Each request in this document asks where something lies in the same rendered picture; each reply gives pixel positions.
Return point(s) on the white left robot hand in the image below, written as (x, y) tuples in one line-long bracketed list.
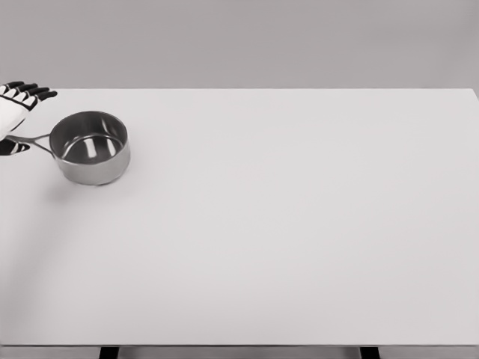
[(10, 111)]

